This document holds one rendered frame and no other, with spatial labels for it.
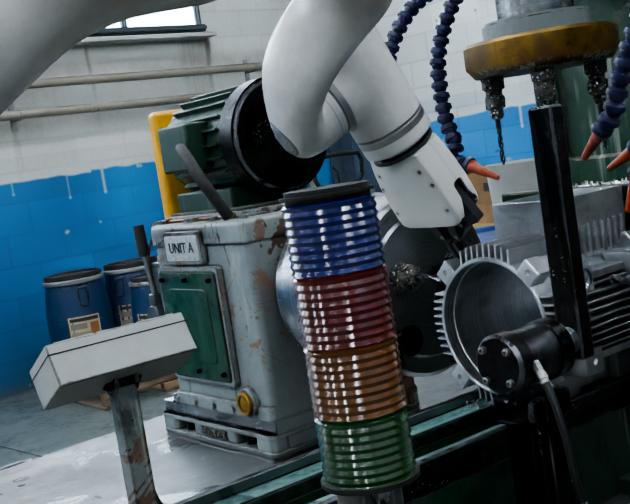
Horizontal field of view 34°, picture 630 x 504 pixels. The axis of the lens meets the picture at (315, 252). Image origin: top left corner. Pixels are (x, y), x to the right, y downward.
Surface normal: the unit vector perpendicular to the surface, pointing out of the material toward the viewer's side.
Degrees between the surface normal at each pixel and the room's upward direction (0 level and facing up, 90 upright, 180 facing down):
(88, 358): 61
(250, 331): 90
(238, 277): 90
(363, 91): 102
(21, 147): 90
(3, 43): 116
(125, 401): 90
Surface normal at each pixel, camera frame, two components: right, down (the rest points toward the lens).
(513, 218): -0.78, 0.18
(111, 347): 0.45, -0.49
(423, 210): -0.61, 0.63
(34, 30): 0.58, 0.52
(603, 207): 0.61, -0.02
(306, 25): -0.62, 0.17
